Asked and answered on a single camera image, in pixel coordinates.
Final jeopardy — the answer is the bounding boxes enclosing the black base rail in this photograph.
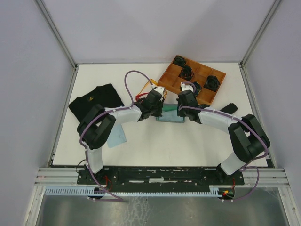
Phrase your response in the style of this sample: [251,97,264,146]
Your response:
[77,166,245,190]

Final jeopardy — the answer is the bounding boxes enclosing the orange sunglasses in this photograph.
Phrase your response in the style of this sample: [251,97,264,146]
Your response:
[140,78,168,99]

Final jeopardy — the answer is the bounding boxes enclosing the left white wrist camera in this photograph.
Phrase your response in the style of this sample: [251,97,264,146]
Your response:
[152,86,165,96]

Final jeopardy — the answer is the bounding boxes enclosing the white slotted cable duct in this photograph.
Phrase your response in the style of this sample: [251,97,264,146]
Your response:
[44,186,236,196]

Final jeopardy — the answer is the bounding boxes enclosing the left aluminium frame post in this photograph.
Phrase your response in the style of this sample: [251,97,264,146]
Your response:
[34,0,77,68]

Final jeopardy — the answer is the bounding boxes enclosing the black folded t-shirt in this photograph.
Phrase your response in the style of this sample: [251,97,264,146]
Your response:
[68,84,124,122]

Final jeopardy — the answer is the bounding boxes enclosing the light blue cloth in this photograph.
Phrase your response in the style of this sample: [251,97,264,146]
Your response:
[162,110,178,121]
[107,124,127,148]

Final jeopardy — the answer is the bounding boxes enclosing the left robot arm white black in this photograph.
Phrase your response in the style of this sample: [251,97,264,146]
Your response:
[77,87,165,184]

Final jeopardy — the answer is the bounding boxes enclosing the red sunglasses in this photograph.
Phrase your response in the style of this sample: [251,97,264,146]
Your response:
[135,93,148,101]

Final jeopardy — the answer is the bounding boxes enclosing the aluminium frame post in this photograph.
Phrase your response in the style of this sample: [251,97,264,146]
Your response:
[240,0,283,67]
[34,0,77,68]

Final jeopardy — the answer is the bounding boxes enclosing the right aluminium frame post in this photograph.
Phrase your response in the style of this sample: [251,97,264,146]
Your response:
[240,0,283,67]

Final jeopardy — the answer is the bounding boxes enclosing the orange wooden divider tray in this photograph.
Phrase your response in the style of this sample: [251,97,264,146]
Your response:
[158,57,226,105]

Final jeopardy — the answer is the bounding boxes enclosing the rolled dark tie right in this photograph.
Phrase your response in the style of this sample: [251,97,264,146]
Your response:
[204,75,221,92]

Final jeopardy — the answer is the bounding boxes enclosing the rolled dark tie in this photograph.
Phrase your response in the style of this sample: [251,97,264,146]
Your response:
[179,65,193,81]
[173,56,186,67]
[204,75,221,92]

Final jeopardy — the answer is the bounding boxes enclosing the rolled dark tie top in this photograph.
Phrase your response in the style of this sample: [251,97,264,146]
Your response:
[173,56,186,67]

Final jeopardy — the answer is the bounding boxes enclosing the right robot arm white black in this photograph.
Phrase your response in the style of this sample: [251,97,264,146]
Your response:
[177,90,270,184]

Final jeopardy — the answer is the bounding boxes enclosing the black glasses case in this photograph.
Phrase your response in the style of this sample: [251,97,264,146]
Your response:
[220,103,238,114]

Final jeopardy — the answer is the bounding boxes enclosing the grey-blue glasses case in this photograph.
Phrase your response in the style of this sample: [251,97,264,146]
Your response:
[156,104,185,123]

